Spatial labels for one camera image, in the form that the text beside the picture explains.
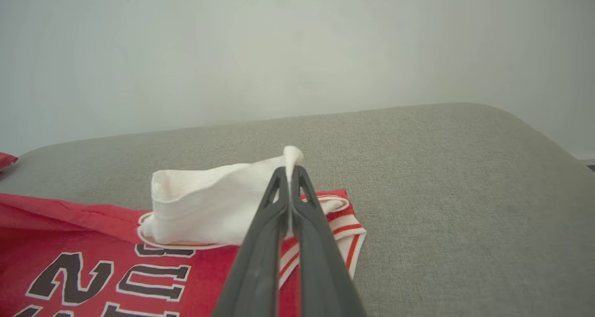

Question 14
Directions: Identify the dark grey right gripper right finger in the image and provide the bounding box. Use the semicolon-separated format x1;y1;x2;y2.
290;165;366;317

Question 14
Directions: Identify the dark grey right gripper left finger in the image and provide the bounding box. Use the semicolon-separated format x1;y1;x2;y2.
212;166;290;317

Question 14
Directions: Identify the red jersey with white sleeves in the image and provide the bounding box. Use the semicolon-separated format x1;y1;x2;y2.
0;145;367;317

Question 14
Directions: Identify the grey fabric sofa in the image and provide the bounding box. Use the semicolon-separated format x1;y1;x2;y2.
0;102;595;317

